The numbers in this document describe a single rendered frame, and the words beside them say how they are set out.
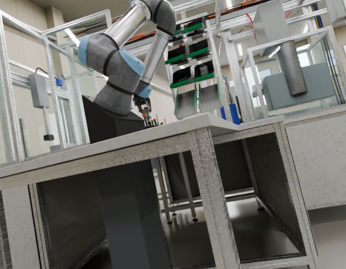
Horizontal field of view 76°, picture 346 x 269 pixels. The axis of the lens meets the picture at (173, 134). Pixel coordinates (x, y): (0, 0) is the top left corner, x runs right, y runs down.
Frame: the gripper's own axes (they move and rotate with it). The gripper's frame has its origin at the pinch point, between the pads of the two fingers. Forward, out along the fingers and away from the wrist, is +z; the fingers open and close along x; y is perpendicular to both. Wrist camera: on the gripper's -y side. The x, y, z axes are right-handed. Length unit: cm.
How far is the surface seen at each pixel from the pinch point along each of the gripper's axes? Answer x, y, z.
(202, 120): 37, 89, -40
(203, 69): 43.0, -9.9, -14.2
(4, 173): -30, 79, -31
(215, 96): 46.5, 3.5, 0.3
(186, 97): 28.0, -5.3, 0.0
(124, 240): -1, 87, 5
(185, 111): 26.2, 9.9, 1.5
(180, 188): -16, -65, 156
